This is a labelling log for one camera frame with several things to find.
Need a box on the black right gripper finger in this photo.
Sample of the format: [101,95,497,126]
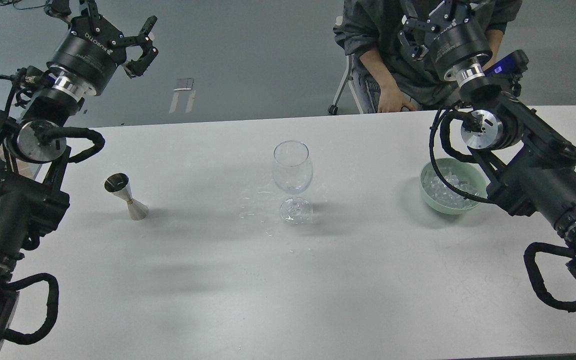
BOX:
[398,15,441,61]
[430,0,489,28]

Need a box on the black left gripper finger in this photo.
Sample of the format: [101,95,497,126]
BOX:
[44,0,103,35]
[109,15,159,79]

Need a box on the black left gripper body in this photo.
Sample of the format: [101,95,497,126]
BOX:
[46,30,125,96]

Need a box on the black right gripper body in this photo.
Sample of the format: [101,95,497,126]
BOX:
[427,20,493,82]

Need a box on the steel cocktail jigger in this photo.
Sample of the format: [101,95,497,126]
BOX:
[103,173,149,221]

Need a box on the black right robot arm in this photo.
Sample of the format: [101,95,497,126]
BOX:
[398,0,576,313]

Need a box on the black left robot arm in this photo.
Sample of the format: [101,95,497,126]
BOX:
[0,0,159,349]

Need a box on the green bowl of ice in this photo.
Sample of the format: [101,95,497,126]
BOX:
[420,158,489,216]

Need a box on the clear wine glass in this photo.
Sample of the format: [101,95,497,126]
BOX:
[272,140,314,225]

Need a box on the person's bare hand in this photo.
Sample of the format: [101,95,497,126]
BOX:
[377,86,417,113]

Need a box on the seated person in grey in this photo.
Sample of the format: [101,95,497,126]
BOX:
[333,0,523,114]

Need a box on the white office chair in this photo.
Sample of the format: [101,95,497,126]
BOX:
[327,16,366,116]

